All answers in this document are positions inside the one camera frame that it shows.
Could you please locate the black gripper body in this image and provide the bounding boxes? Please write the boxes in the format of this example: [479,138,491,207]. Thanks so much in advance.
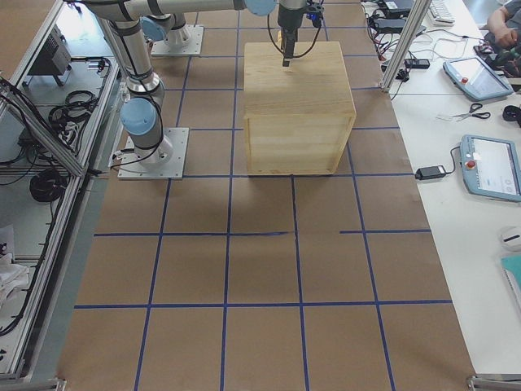
[278,0,305,31]

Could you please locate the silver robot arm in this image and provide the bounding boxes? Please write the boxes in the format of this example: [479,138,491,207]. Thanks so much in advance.
[83,1,311,169]
[140,13,190,46]

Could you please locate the person forearm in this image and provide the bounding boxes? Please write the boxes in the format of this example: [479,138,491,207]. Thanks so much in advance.
[487,1,520,48]

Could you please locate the wooden drawer cabinet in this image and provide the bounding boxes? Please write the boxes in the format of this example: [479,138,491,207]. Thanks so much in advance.
[243,42,357,175]

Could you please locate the far blue teach pendant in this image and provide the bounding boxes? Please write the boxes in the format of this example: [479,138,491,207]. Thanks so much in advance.
[443,56,514,102]

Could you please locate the blue teach pendant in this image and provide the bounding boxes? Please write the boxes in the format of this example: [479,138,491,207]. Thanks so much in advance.
[443,56,514,102]
[460,134,520,203]

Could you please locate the black power adapter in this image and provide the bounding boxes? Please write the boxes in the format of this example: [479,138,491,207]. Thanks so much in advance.
[414,165,448,181]

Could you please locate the near blue teach pendant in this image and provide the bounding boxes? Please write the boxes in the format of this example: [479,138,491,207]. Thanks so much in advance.
[460,134,520,203]

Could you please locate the crumpled white cloth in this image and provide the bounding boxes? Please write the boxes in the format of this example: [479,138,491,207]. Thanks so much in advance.
[0,226,32,310]

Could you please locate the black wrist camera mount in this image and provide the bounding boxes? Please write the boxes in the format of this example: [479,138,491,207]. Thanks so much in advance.
[304,0,324,29]

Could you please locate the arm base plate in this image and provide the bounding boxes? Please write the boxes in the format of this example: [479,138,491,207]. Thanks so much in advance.
[151,24,204,57]
[117,127,190,180]

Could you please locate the aluminium frame post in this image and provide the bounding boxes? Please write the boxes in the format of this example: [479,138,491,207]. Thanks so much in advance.
[380,0,431,92]

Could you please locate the black handled scissors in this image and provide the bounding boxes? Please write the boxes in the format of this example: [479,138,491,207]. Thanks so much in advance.
[453,103,491,121]

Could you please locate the coiled black cables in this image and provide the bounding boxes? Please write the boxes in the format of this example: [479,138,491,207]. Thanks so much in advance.
[28,169,68,204]

